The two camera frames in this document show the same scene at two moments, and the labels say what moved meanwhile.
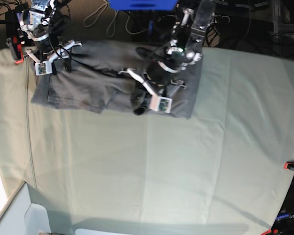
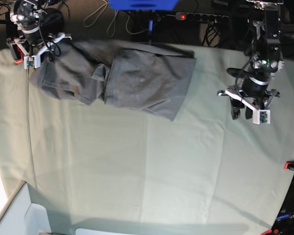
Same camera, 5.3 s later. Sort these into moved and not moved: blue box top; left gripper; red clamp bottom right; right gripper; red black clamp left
Moved: left gripper; right gripper
Not moved: red black clamp left; blue box top; red clamp bottom right
